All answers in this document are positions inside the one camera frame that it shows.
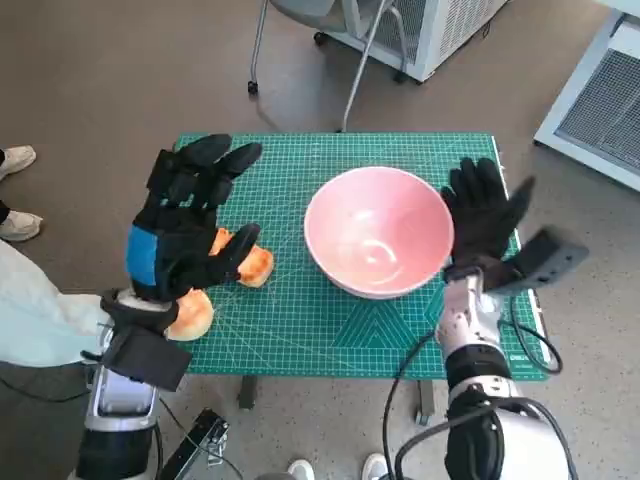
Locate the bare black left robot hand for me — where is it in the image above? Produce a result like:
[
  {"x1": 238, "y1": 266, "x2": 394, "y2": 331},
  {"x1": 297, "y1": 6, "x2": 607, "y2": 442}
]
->
[{"x1": 124, "y1": 133, "x2": 265, "y2": 304}]

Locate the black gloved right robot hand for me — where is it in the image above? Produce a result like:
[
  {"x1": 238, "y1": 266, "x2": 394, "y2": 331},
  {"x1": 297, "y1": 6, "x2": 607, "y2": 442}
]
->
[{"x1": 440, "y1": 157, "x2": 536, "y2": 274}]

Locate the round toy bread bun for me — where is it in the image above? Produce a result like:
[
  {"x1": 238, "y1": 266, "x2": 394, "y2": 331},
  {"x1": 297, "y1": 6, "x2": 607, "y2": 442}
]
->
[{"x1": 164, "y1": 288, "x2": 215, "y2": 342}]

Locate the long twisted toy bread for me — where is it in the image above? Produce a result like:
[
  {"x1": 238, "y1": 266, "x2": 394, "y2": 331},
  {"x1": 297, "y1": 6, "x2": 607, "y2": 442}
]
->
[{"x1": 208, "y1": 228, "x2": 275, "y2": 289}]

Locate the pink bowl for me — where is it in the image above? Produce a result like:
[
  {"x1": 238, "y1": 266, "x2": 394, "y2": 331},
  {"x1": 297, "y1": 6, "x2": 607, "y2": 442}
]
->
[{"x1": 303, "y1": 167, "x2": 455, "y2": 300}]

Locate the green cutting mat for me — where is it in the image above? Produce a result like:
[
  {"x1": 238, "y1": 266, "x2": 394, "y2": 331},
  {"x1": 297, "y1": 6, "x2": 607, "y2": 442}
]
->
[{"x1": 169, "y1": 132, "x2": 551, "y2": 382}]

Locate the person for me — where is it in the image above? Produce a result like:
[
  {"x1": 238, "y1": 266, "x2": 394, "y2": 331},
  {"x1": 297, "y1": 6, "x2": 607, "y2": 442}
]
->
[{"x1": 0, "y1": 239, "x2": 109, "y2": 369}]

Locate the person's white shoe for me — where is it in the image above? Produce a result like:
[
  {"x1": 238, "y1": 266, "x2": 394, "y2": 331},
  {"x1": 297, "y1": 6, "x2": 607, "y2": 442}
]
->
[
  {"x1": 0, "y1": 145, "x2": 37, "y2": 181},
  {"x1": 0, "y1": 210, "x2": 44, "y2": 242}
]

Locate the white cabinet with grey mesh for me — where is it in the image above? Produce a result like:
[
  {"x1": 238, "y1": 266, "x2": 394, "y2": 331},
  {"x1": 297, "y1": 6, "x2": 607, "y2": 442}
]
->
[{"x1": 532, "y1": 9, "x2": 640, "y2": 191}]

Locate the black table leg with caster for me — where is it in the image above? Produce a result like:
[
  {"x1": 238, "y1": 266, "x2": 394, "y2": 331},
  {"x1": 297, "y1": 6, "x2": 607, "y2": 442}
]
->
[{"x1": 414, "y1": 379, "x2": 435, "y2": 426}]

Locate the black shiny metal stand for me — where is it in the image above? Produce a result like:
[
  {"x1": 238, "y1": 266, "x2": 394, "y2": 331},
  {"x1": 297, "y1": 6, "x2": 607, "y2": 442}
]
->
[{"x1": 154, "y1": 407, "x2": 231, "y2": 480}]

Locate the white mesh cabinet on casters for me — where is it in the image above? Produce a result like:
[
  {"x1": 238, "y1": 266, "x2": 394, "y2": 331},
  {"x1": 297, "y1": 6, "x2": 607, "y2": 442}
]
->
[{"x1": 313, "y1": 0, "x2": 511, "y2": 84}]

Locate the white shoe tip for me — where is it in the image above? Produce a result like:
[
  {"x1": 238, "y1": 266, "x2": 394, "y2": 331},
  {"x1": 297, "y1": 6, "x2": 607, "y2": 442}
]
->
[
  {"x1": 362, "y1": 452, "x2": 394, "y2": 480},
  {"x1": 287, "y1": 458, "x2": 316, "y2": 480}
]

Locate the grey chair with metal legs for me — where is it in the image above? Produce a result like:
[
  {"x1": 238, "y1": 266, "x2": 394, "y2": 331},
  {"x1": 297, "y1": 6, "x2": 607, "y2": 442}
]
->
[{"x1": 247, "y1": 0, "x2": 416, "y2": 134}]

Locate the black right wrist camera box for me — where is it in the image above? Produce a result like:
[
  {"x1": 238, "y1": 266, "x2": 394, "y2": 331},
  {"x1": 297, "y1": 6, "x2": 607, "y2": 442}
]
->
[{"x1": 482, "y1": 227, "x2": 590, "y2": 296}]

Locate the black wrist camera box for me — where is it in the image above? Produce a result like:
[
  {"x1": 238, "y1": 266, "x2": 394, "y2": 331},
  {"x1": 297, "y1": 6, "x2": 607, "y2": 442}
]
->
[
  {"x1": 99, "y1": 288, "x2": 194, "y2": 393},
  {"x1": 482, "y1": 227, "x2": 590, "y2": 296}
]

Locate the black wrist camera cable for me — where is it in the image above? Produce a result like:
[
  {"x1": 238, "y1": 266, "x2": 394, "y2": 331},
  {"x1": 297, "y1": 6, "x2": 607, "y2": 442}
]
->
[{"x1": 498, "y1": 293, "x2": 565, "y2": 376}]

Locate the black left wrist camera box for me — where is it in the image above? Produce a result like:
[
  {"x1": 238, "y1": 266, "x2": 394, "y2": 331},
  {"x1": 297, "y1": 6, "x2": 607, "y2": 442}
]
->
[{"x1": 99, "y1": 288, "x2": 194, "y2": 393}]

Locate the long black cable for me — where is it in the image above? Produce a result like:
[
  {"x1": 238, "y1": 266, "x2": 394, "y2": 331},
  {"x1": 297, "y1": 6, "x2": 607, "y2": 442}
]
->
[{"x1": 381, "y1": 329, "x2": 439, "y2": 480}]

